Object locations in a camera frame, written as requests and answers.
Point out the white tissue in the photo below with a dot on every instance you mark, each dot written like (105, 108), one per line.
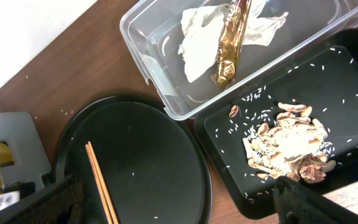
(202, 29)

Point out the round black tray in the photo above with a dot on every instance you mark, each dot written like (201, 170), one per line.
(152, 165)

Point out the gold foil wrapper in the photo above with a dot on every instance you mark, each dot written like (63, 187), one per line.
(230, 43)

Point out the black rectangular waste bin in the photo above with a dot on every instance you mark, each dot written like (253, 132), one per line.
(326, 78)

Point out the clear plastic waste bin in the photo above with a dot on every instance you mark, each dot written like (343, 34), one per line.
(152, 32)

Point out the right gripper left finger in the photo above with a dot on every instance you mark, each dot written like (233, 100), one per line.
(61, 202)

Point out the wooden chopstick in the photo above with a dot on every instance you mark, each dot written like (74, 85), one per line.
(114, 216)
(98, 178)

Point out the peanut shells and rice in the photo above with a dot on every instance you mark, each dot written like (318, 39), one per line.
(293, 147)

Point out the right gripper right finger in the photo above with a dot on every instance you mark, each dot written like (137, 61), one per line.
(296, 204)

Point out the grey dishwasher rack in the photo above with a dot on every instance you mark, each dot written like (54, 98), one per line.
(31, 163)

